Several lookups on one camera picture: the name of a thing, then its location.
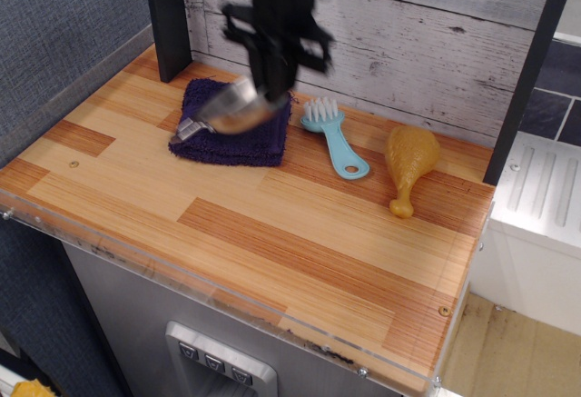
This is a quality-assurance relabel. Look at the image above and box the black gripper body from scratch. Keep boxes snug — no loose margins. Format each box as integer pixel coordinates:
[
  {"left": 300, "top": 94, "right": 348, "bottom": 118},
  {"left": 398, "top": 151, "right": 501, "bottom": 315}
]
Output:
[{"left": 222, "top": 0, "right": 334, "bottom": 73}]

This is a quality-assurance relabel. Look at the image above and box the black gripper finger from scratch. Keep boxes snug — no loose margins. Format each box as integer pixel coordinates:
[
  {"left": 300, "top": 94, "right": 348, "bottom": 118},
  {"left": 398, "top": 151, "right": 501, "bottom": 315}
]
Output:
[
  {"left": 248, "top": 44, "right": 272, "bottom": 93},
  {"left": 267, "top": 54, "right": 299, "bottom": 102}
]

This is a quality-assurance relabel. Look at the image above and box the stainless steel bowl with handles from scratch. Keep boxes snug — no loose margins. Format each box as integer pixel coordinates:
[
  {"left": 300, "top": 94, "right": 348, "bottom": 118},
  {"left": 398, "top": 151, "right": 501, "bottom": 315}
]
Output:
[{"left": 170, "top": 76, "right": 290, "bottom": 144}]

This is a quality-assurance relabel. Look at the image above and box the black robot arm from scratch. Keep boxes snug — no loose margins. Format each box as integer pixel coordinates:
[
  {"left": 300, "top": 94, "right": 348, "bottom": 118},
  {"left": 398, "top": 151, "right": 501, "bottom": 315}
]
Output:
[{"left": 222, "top": 0, "right": 334, "bottom": 103}]

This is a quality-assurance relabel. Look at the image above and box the light blue dish brush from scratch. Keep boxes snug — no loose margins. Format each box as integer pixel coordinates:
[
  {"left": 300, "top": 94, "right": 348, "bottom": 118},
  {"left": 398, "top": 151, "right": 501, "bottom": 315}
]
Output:
[{"left": 300, "top": 97, "right": 370, "bottom": 181}]

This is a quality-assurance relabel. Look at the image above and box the purple folded towel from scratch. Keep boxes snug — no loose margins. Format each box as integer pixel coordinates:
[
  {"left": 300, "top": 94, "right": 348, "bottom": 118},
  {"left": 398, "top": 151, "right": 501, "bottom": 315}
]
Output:
[{"left": 168, "top": 79, "right": 292, "bottom": 167}]

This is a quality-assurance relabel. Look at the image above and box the plastic chicken drumstick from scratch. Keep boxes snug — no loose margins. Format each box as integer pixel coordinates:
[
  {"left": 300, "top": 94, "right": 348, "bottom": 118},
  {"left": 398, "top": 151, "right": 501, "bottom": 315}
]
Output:
[{"left": 384, "top": 125, "right": 440, "bottom": 219}]

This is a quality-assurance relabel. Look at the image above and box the clear acrylic front edge guard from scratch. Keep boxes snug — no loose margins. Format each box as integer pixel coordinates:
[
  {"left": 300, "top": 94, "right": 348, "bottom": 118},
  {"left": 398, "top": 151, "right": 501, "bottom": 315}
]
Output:
[{"left": 1, "top": 191, "right": 445, "bottom": 396}]

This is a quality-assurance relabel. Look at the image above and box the silver dispenser panel with buttons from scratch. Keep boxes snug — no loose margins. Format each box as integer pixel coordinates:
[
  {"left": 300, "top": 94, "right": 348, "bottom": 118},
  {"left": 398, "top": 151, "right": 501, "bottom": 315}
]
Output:
[{"left": 165, "top": 321, "right": 279, "bottom": 396}]

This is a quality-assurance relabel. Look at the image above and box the white toy sink unit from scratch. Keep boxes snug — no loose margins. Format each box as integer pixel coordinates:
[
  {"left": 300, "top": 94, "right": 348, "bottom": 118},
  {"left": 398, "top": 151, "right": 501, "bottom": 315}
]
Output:
[{"left": 469, "top": 133, "right": 580, "bottom": 334}]

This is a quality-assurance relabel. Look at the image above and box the yellow object at bottom left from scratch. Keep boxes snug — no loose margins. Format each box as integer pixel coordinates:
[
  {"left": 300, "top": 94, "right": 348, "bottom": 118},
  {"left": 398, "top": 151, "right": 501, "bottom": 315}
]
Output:
[{"left": 10, "top": 380, "right": 56, "bottom": 397}]

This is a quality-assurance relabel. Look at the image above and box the dark left shelf post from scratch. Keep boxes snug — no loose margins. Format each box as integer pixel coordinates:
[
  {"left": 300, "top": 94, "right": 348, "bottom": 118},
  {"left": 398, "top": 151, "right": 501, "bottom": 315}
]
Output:
[{"left": 148, "top": 0, "right": 192, "bottom": 83}]

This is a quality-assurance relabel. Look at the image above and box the dark shelf post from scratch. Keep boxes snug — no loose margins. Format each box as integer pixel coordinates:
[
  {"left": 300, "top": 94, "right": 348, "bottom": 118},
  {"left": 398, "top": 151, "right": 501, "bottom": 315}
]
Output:
[
  {"left": 483, "top": 0, "right": 567, "bottom": 185},
  {"left": 148, "top": 0, "right": 192, "bottom": 83}
]

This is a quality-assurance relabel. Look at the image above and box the dark right shelf post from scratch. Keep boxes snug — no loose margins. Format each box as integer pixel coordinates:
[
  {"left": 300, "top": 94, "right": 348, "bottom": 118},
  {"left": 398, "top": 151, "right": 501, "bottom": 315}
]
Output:
[{"left": 483, "top": 0, "right": 567, "bottom": 185}]

